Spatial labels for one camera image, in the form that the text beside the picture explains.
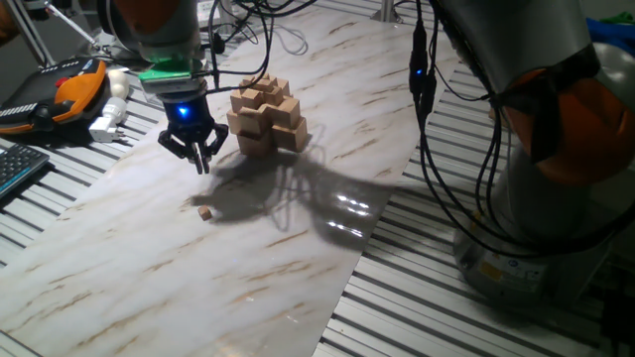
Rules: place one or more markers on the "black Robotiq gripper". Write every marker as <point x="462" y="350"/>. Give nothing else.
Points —
<point x="187" y="116"/>

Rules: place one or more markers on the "small wooden cube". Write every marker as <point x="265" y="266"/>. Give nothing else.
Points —
<point x="204" y="213"/>

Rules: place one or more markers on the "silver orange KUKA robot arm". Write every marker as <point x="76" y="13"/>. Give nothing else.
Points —
<point x="536" y="39"/>

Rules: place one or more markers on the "large wooden cross block structure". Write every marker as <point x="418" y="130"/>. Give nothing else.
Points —
<point x="285" y="136"/>

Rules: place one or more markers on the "white power adapter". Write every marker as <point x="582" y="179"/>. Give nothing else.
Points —
<point x="104" y="130"/>

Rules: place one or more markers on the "white egg shaped object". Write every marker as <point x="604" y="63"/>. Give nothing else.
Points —
<point x="119" y="84"/>

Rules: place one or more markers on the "orange black teach pendant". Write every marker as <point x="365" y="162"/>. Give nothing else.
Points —
<point x="74" y="94"/>

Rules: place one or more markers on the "white marble pattern board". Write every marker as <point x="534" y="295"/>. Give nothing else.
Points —
<point x="149" y="297"/>

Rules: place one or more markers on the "black computer keyboard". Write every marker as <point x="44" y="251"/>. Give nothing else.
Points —
<point x="20" y="166"/>

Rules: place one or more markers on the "blue fabric bag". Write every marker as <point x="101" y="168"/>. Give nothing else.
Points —
<point x="610" y="31"/>

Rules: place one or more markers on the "green cloth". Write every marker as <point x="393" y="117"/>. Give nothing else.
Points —
<point x="620" y="19"/>

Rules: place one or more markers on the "green gripper mount plate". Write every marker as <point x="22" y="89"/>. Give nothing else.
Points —
<point x="166" y="69"/>

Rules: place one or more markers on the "aluminium frame strut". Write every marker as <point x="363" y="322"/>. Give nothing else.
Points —
<point x="386" y="12"/>
<point x="30" y="32"/>

